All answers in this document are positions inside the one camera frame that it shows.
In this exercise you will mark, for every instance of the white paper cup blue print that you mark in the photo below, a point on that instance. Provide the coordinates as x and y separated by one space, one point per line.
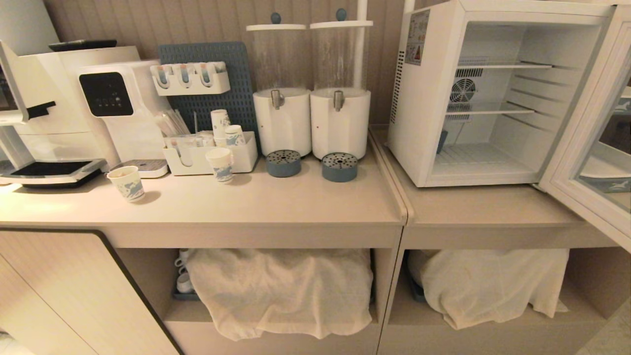
220 164
235 135
127 184

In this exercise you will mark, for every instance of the white mini fridge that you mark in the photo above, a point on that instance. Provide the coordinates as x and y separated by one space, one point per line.
424 123

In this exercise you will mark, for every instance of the white glass fridge door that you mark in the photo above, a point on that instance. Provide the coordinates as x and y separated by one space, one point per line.
586 148

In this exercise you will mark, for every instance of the round blue drip tray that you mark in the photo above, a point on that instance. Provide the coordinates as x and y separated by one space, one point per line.
283 163
339 166

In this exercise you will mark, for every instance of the white beverage dispenser clear tank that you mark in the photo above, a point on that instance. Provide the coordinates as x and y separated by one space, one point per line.
282 121
340 123

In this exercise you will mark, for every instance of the stack of paper cups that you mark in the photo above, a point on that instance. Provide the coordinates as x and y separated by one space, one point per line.
220 124

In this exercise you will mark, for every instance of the white condiment organizer box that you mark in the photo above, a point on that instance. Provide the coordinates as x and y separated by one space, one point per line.
207 159

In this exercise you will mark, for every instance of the blue pegboard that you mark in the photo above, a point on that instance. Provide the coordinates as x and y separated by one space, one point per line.
231 98

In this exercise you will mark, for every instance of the white wooden counter cabinet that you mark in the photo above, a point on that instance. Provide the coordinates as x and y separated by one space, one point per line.
493 217
207 217

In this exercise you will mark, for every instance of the white cloth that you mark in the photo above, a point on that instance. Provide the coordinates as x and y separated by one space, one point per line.
281 291
488 283

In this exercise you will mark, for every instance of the white pegboard holder tray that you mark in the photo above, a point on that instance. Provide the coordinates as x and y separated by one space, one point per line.
190 81

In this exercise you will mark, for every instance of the white ceramic cups stack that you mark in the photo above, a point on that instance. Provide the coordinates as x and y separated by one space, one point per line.
183 273

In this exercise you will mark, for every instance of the white water dispenser black panel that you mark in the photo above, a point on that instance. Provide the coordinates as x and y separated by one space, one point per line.
128 108

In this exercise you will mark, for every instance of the white coffee machine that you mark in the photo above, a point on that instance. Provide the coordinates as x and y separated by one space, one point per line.
59 98

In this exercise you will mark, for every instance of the black tray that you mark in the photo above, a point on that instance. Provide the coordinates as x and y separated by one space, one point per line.
81 45

